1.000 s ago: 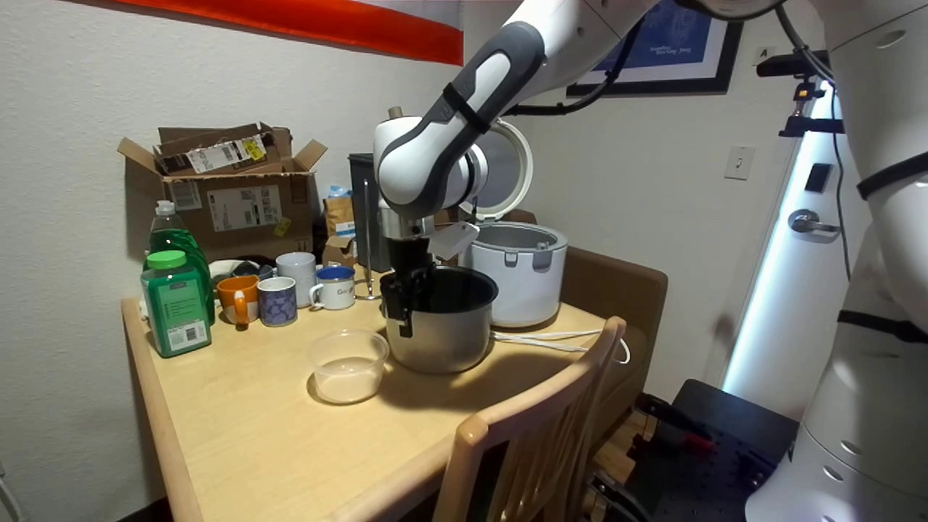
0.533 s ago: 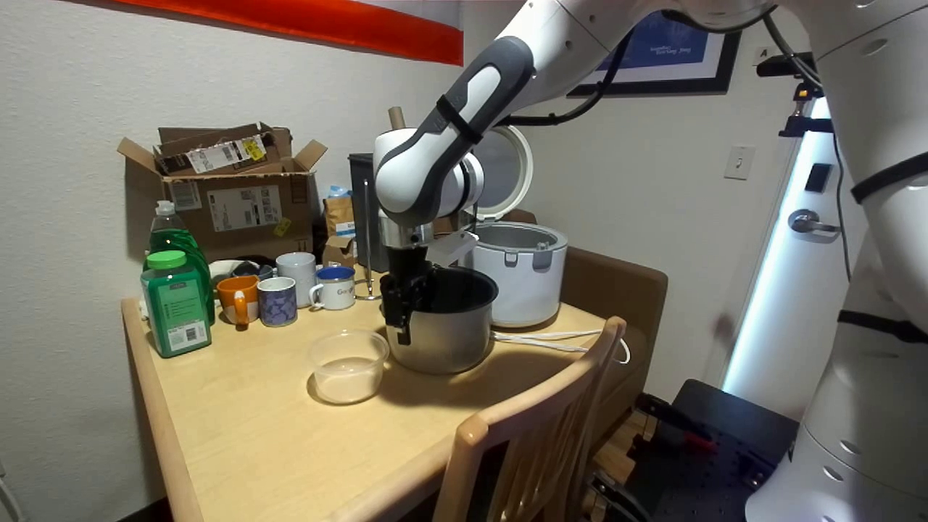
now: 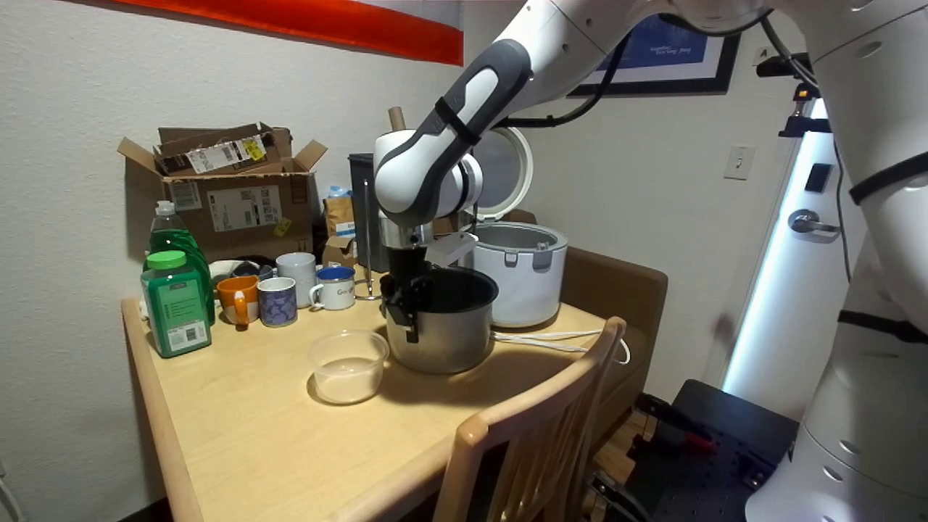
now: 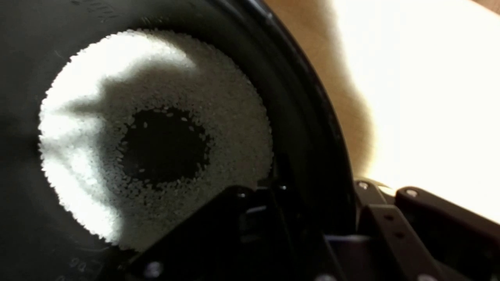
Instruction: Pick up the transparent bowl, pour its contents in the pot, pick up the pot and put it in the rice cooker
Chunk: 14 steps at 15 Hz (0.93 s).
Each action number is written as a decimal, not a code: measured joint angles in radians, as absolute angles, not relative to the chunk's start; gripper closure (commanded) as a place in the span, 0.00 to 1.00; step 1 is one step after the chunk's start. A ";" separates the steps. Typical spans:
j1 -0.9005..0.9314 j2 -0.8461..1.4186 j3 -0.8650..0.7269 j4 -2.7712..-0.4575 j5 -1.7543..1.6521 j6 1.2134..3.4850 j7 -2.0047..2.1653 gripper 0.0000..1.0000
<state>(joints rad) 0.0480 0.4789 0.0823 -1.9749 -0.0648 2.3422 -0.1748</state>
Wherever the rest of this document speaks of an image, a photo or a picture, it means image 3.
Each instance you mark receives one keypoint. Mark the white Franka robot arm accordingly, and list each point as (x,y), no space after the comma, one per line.
(870,385)

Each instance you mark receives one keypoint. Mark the black door keypad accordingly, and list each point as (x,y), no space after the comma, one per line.
(819,176)

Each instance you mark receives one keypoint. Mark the framed blue picture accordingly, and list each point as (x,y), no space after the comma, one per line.
(676,58)

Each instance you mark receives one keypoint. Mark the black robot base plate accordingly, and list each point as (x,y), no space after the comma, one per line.
(735,435)

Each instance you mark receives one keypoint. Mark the dark brown wooden chair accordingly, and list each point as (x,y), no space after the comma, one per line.
(619,290)

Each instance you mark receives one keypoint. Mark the cardboard tube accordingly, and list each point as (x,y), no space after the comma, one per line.
(396,116)

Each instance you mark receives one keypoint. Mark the white rice cooker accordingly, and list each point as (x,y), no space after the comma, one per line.
(525,277)

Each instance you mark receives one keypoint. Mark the light wooden chair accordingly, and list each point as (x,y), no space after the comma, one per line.
(541,423)

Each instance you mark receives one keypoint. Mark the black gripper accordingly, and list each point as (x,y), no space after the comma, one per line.
(406,261)

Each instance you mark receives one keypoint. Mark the tall white mug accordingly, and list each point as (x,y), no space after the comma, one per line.
(296,269)

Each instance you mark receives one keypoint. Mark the white mug blue rim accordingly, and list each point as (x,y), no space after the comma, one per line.
(333,290)

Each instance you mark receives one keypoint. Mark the orange mug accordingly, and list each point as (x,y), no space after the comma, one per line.
(235,297)

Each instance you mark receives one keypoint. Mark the small tan carton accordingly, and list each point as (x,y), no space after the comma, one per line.
(341,221)

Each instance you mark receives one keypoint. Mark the blue patterned mug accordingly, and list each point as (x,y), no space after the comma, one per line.
(275,303)

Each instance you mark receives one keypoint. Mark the green square soap bottle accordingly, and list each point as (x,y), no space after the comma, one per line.
(174,308)

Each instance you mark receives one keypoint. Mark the open cardboard box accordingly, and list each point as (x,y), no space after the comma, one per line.
(241,207)

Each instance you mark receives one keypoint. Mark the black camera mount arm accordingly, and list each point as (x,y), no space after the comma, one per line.
(806,121)

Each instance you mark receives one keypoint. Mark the black trash bin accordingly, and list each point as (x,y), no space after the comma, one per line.
(362,213)

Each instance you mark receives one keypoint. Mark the metal pot black interior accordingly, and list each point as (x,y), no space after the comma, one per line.
(449,337)

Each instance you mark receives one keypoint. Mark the red wall banner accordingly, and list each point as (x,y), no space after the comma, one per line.
(319,21)

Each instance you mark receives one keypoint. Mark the white light switch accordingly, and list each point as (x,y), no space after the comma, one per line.
(738,162)

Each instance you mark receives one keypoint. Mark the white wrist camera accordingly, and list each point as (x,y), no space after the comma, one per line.
(452,250)

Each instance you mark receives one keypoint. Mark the green round bottle white cap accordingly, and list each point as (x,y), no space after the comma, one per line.
(172,232)

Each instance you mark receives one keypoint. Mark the black camera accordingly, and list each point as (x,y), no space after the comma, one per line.
(777,63)

